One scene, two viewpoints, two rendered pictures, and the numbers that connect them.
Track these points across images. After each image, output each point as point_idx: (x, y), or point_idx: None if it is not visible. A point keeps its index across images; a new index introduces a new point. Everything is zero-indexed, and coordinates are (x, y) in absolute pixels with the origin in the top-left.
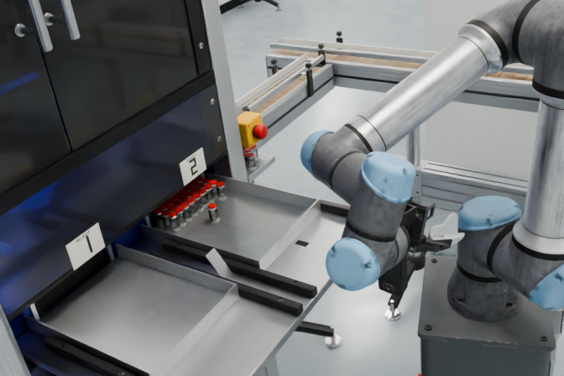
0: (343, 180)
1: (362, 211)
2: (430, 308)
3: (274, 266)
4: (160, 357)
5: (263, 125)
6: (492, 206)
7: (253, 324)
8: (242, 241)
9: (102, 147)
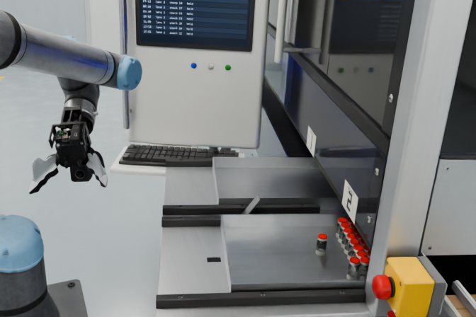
0: None
1: None
2: (73, 301)
3: (216, 235)
4: (226, 175)
5: (380, 279)
6: (1, 229)
7: (190, 201)
8: (269, 244)
9: (329, 92)
